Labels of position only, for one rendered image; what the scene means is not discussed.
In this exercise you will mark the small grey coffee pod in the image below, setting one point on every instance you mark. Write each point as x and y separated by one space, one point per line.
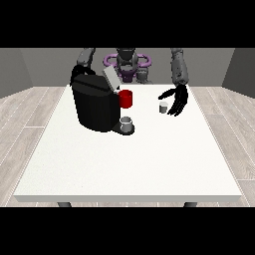
163 107

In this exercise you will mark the grey robot trunk purple rings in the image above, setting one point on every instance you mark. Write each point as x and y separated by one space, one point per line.
126 64

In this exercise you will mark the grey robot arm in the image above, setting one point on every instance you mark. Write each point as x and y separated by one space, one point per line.
179 68
85 57

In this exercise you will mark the red pod holder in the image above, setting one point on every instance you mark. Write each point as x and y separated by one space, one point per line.
126 98

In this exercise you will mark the dark table leg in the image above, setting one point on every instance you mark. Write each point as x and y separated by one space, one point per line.
190 204
64 204

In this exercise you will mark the pale grey machine lid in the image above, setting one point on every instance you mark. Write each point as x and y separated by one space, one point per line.
111 78

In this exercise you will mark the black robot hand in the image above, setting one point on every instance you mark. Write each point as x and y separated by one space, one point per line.
78 70
178 98

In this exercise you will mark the black coffee machine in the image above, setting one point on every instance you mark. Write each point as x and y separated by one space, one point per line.
96 103

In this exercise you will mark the small grey cup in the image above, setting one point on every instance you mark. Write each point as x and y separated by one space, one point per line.
126 124

